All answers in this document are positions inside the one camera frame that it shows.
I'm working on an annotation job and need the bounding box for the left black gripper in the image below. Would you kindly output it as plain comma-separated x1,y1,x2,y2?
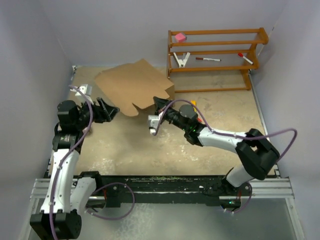
74,97,119,130

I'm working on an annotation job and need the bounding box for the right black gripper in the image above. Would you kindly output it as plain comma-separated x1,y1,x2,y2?
153,96,189,132

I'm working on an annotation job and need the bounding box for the brown cardboard box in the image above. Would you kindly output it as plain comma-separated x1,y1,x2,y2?
95,58,175,117

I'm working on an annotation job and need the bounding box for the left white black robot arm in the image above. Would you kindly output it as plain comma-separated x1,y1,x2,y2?
30,97,120,240

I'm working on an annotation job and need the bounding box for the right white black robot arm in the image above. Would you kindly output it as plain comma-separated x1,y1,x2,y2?
148,96,280,196

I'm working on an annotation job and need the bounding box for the white clamp tool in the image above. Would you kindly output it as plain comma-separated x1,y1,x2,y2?
173,52,191,68

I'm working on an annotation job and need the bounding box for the brown-capped white marker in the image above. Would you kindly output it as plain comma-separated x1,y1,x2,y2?
195,57,222,62

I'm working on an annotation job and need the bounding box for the pink eraser block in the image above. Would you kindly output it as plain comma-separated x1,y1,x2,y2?
174,32,187,43

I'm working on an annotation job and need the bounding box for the red-capped white marker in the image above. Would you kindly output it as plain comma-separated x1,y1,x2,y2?
237,52,254,65

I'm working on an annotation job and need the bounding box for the wooden three-tier rack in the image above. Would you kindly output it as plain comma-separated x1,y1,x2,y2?
166,27,269,94

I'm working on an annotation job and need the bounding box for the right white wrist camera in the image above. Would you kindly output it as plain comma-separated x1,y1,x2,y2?
147,112,163,136

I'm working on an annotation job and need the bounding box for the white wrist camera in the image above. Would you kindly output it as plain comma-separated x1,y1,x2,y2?
147,112,163,136
75,84,94,104

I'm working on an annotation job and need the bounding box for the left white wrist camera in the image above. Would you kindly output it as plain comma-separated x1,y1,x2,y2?
75,84,94,104

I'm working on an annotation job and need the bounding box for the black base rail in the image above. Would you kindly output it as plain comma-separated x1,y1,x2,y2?
76,171,252,209

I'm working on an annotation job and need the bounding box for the aluminium extrusion frame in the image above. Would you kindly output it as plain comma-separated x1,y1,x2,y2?
18,65,306,240

